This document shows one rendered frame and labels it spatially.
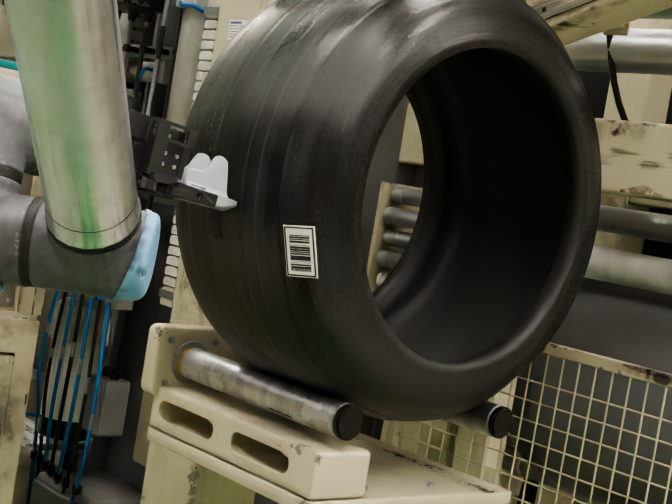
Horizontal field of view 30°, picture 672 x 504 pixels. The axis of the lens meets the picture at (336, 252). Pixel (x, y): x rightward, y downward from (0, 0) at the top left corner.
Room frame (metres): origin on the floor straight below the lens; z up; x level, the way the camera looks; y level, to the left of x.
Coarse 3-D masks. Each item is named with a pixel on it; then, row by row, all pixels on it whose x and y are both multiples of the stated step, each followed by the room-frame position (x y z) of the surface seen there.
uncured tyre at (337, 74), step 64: (320, 0) 1.56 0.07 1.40; (384, 0) 1.49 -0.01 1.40; (448, 0) 1.52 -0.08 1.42; (512, 0) 1.61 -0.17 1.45; (256, 64) 1.52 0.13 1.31; (320, 64) 1.44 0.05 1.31; (384, 64) 1.45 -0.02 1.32; (448, 64) 1.87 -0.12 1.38; (512, 64) 1.79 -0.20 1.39; (192, 128) 1.56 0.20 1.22; (256, 128) 1.46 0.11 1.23; (320, 128) 1.42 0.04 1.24; (448, 128) 1.91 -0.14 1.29; (512, 128) 1.87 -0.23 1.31; (576, 128) 1.67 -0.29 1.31; (256, 192) 1.44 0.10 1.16; (320, 192) 1.41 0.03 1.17; (448, 192) 1.93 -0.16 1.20; (512, 192) 1.89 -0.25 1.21; (576, 192) 1.71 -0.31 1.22; (192, 256) 1.56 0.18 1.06; (256, 256) 1.45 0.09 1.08; (320, 256) 1.42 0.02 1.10; (448, 256) 1.93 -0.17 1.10; (512, 256) 1.87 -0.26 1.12; (576, 256) 1.71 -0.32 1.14; (256, 320) 1.51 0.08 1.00; (320, 320) 1.45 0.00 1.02; (384, 320) 1.48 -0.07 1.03; (448, 320) 1.87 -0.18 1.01; (512, 320) 1.80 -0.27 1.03; (320, 384) 1.52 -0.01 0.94; (384, 384) 1.51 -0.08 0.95; (448, 384) 1.57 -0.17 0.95
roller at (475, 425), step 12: (480, 408) 1.69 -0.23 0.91; (492, 408) 1.68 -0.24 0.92; (504, 408) 1.68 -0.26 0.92; (456, 420) 1.72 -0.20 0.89; (468, 420) 1.70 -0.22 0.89; (480, 420) 1.68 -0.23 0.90; (492, 420) 1.67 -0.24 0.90; (504, 420) 1.68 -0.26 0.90; (480, 432) 1.69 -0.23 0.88; (492, 432) 1.67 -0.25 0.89; (504, 432) 1.68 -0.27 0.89
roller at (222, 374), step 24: (192, 360) 1.71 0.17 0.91; (216, 360) 1.69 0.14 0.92; (216, 384) 1.67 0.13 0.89; (240, 384) 1.63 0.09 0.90; (264, 384) 1.59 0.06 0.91; (288, 384) 1.58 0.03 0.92; (264, 408) 1.60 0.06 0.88; (288, 408) 1.55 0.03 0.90; (312, 408) 1.52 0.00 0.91; (336, 408) 1.49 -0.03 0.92; (336, 432) 1.48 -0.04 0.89
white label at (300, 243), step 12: (288, 228) 1.41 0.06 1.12; (300, 228) 1.41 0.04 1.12; (312, 228) 1.40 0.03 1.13; (288, 240) 1.42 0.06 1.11; (300, 240) 1.41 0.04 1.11; (312, 240) 1.40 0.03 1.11; (288, 252) 1.42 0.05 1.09; (300, 252) 1.41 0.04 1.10; (312, 252) 1.41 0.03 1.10; (288, 264) 1.42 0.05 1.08; (300, 264) 1.42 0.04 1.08; (312, 264) 1.41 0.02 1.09; (300, 276) 1.42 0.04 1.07; (312, 276) 1.41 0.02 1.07
